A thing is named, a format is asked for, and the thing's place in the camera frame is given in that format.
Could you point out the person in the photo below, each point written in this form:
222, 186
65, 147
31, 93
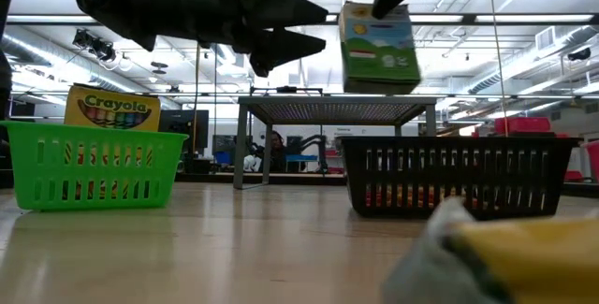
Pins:
277, 147

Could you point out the green plastic basket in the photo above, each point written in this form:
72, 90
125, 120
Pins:
93, 173

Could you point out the yellow plastic packet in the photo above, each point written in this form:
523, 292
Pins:
538, 266

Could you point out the black background robot arm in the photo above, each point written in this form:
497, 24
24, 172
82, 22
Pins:
309, 142

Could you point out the yellow green crayon box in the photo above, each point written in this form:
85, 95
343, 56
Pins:
112, 107

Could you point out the black ceiling device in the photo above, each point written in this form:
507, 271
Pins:
89, 42

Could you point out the grey perforated metal shelf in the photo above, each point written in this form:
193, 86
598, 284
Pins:
337, 100

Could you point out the green blue card box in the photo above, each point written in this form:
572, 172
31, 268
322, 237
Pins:
379, 61

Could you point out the black ceiling camera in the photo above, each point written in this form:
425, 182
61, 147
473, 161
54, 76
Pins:
580, 53

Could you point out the red storage bin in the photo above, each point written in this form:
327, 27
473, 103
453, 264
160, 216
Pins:
521, 125

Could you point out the black plastic basket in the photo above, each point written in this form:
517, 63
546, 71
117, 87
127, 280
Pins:
468, 142

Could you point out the black computer monitor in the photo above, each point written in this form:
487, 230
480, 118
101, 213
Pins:
185, 126

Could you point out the red plastic basket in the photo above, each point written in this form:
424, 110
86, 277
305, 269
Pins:
593, 161

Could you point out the blue background bin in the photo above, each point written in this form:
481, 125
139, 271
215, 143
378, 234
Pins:
223, 156

